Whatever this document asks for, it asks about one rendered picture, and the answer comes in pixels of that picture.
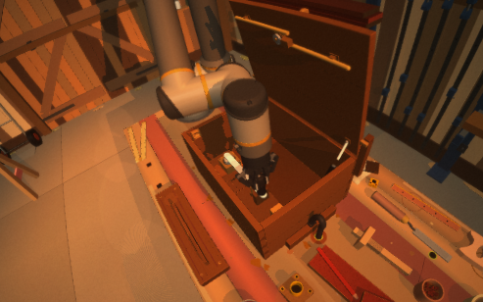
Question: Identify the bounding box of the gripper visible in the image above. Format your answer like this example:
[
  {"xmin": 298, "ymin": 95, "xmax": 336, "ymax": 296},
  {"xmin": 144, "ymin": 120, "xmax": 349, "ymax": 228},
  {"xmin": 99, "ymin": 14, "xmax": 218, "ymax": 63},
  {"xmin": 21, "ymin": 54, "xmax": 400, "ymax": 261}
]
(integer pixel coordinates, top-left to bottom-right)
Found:
[{"xmin": 236, "ymin": 153, "xmax": 279, "ymax": 200}]

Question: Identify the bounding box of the white-grip winch handle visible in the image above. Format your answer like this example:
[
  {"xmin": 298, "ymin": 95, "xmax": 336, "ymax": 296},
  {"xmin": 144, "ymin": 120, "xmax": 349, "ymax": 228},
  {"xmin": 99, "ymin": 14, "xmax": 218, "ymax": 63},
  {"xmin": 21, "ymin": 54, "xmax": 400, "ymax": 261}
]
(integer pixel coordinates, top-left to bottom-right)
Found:
[{"xmin": 222, "ymin": 151, "xmax": 252, "ymax": 182}]

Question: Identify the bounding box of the black pipe elbow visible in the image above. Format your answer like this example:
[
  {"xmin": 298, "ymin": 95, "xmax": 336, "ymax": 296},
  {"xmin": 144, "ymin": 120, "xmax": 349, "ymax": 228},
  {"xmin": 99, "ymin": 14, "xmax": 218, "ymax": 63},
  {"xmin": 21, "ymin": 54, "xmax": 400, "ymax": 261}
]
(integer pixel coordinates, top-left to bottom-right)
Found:
[{"xmin": 307, "ymin": 213, "xmax": 328, "ymax": 243}]

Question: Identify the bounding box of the teak stowage box body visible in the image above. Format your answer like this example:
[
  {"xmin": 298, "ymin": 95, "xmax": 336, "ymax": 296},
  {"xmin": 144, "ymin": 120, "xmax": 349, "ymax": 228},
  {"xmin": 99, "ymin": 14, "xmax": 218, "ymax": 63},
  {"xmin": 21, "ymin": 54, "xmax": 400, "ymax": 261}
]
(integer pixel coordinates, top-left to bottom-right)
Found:
[{"xmin": 180, "ymin": 98, "xmax": 358, "ymax": 260}]

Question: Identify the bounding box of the white lid stay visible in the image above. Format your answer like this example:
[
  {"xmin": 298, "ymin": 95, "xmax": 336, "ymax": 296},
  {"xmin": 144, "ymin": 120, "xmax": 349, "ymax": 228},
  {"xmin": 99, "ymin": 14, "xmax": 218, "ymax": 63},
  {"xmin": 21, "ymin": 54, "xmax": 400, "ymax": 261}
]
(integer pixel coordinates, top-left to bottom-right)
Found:
[{"xmin": 335, "ymin": 138, "xmax": 351, "ymax": 162}]

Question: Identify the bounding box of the brown lid stop block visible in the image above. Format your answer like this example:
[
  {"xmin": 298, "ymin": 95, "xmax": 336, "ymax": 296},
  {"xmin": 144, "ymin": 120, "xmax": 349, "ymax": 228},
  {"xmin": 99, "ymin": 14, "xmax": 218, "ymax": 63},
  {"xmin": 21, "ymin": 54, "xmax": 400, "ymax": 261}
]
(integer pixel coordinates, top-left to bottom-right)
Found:
[{"xmin": 352, "ymin": 133, "xmax": 376, "ymax": 177}]

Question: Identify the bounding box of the teak box lid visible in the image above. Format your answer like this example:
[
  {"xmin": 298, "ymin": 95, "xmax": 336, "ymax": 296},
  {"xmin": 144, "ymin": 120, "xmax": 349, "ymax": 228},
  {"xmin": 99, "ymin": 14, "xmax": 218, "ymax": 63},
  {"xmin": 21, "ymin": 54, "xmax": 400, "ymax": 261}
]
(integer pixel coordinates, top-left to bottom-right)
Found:
[{"xmin": 227, "ymin": 0, "xmax": 379, "ymax": 157}]

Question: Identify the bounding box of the brass lid rod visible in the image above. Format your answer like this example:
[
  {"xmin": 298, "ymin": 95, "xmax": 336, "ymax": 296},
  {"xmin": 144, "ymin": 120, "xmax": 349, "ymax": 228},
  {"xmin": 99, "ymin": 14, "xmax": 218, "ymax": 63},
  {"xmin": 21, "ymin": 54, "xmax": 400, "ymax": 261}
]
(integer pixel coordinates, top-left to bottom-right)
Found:
[{"xmin": 233, "ymin": 15, "xmax": 353, "ymax": 73}]

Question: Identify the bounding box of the silver lid wing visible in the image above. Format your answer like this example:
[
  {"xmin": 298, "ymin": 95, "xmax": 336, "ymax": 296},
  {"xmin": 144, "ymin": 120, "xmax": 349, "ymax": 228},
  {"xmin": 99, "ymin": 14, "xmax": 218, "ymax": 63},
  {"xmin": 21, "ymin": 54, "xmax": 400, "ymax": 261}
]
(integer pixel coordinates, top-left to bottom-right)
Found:
[{"xmin": 271, "ymin": 32, "xmax": 295, "ymax": 49}]

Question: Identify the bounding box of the long red spar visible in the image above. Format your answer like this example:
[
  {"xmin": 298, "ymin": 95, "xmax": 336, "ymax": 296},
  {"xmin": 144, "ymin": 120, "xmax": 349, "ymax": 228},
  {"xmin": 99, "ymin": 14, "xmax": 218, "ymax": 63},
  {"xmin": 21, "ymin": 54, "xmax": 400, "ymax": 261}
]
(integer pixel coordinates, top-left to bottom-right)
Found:
[{"xmin": 141, "ymin": 114, "xmax": 287, "ymax": 302}]

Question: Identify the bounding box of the brown slotted wooden board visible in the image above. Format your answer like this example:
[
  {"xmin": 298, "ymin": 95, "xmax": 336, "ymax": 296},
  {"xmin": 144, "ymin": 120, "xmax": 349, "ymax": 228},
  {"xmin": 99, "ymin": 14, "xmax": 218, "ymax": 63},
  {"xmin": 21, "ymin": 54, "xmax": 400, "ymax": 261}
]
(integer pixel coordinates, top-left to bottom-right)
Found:
[{"xmin": 155, "ymin": 182, "xmax": 231, "ymax": 287}]

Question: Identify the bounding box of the brass plate with hole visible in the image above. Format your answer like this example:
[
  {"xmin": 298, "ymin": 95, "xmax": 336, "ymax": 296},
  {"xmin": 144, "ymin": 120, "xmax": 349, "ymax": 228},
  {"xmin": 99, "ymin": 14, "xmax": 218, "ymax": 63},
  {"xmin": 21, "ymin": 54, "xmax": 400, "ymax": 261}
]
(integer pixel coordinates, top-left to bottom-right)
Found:
[{"xmin": 277, "ymin": 271, "xmax": 314, "ymax": 302}]

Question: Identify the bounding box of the red pencil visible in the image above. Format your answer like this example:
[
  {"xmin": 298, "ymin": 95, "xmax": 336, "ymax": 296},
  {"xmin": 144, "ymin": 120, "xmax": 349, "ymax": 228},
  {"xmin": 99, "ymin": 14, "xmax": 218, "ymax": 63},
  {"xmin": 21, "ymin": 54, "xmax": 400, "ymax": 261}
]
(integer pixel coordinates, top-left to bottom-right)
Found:
[{"xmin": 315, "ymin": 246, "xmax": 360, "ymax": 300}]

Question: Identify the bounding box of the yellow folding rule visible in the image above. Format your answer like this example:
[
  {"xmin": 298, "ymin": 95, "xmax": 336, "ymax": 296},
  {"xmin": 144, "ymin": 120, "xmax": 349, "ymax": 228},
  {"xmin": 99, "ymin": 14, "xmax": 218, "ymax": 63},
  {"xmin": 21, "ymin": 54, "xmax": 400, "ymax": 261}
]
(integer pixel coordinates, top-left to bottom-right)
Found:
[{"xmin": 124, "ymin": 121, "xmax": 148, "ymax": 164}]

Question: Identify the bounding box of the dark red board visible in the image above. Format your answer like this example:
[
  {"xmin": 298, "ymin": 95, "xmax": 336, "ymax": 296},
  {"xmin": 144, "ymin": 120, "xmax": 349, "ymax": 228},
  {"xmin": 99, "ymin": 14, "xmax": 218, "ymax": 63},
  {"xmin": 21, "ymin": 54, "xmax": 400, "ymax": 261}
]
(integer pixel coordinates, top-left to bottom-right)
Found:
[{"xmin": 307, "ymin": 244, "xmax": 395, "ymax": 302}]

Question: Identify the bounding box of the wooden mallet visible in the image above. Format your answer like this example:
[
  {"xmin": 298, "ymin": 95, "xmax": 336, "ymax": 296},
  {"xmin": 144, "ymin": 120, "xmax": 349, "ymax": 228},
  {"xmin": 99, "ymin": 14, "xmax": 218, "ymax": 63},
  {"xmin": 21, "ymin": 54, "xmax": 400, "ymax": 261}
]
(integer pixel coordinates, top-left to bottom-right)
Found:
[{"xmin": 352, "ymin": 226, "xmax": 414, "ymax": 276}]

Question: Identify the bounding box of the orange wooden ruler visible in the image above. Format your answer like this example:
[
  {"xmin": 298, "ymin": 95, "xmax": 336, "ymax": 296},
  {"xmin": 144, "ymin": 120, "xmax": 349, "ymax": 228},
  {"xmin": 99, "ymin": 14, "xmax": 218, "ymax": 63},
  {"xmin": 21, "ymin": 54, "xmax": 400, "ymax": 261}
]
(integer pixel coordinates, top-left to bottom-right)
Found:
[{"xmin": 391, "ymin": 182, "xmax": 462, "ymax": 232}]

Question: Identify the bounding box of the brown bowl of red bits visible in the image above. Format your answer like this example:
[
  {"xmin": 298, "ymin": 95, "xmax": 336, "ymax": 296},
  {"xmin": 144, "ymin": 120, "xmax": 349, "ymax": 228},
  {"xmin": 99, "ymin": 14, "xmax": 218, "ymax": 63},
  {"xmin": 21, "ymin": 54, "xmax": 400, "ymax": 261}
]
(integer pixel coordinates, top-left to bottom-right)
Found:
[{"xmin": 411, "ymin": 277, "xmax": 447, "ymax": 302}]

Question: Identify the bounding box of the black wheel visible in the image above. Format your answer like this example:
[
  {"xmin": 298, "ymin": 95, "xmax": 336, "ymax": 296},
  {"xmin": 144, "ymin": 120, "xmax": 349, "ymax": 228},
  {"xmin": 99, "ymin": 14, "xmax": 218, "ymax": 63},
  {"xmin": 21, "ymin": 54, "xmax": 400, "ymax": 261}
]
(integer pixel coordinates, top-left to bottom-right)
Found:
[{"xmin": 24, "ymin": 126, "xmax": 45, "ymax": 148}]

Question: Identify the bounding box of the wooden sawhorse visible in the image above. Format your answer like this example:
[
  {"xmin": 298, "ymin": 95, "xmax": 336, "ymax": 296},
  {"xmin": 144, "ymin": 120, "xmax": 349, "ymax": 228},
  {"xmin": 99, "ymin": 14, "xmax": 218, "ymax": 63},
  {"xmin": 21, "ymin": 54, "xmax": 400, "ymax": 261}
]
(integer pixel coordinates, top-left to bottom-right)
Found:
[{"xmin": 0, "ymin": 141, "xmax": 41, "ymax": 214}]

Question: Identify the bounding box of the wall rack of poles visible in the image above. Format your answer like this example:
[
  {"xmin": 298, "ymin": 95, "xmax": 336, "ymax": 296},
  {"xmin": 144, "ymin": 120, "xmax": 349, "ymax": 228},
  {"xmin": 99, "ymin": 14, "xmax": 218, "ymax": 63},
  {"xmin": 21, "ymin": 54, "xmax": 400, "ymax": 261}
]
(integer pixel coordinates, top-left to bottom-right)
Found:
[{"xmin": 366, "ymin": 0, "xmax": 483, "ymax": 149}]

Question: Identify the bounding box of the timber frame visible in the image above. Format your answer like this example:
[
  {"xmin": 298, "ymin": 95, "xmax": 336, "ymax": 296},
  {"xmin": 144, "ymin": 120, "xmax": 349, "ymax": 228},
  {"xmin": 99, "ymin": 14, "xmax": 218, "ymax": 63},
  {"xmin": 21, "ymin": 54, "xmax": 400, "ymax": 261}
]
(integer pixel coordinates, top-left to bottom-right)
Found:
[{"xmin": 0, "ymin": 0, "xmax": 202, "ymax": 136}]

